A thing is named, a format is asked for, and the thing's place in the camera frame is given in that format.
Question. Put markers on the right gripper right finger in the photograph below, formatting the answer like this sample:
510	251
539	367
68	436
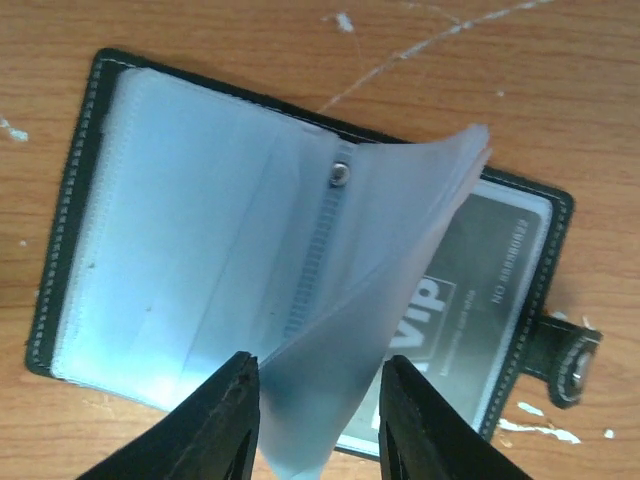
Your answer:
422	437

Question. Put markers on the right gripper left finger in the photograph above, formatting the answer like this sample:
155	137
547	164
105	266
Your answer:
212	434

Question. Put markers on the black VIP card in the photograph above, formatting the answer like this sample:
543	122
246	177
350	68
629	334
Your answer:
463	313

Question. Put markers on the black card holder wallet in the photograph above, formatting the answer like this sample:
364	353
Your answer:
196	220

